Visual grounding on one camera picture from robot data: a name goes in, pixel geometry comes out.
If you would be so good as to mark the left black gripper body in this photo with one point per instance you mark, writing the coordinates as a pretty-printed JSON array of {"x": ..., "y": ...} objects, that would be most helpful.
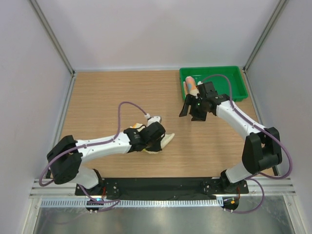
[{"x": 154, "y": 146}]

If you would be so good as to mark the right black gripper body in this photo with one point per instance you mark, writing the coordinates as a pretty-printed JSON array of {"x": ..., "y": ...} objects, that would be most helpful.
[{"x": 198, "y": 105}]

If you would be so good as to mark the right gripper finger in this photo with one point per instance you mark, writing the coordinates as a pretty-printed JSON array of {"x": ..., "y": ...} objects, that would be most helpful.
[
  {"x": 187, "y": 103},
  {"x": 199, "y": 117}
]

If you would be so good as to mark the blue polka dot towel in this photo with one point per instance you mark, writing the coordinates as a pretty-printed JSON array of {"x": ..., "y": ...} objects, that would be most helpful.
[{"x": 189, "y": 86}]

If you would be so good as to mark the yellow green patterned towel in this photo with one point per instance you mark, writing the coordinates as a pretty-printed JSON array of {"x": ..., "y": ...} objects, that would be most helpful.
[{"x": 158, "y": 146}]

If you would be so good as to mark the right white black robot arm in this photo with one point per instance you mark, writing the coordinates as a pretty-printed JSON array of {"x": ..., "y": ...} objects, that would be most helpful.
[{"x": 261, "y": 145}]

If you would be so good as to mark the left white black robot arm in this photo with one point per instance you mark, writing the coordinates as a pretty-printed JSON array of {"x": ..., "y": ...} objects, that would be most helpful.
[{"x": 66, "y": 160}]

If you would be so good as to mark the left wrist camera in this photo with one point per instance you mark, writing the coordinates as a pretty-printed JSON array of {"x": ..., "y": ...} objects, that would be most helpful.
[{"x": 154, "y": 126}]

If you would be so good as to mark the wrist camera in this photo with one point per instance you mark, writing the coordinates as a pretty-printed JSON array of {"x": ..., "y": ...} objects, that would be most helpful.
[
  {"x": 207, "y": 90},
  {"x": 154, "y": 126}
]

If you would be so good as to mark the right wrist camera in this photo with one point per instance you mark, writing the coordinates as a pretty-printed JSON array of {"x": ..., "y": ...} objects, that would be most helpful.
[{"x": 207, "y": 90}]

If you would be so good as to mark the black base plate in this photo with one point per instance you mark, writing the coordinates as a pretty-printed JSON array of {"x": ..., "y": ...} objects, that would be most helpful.
[{"x": 117, "y": 187}]

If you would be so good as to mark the slotted cable duct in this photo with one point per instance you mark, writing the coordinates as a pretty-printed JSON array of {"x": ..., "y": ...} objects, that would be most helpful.
[{"x": 85, "y": 203}]

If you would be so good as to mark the aluminium frame rail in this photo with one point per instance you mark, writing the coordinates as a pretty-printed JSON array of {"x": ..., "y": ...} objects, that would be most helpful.
[{"x": 270, "y": 187}]

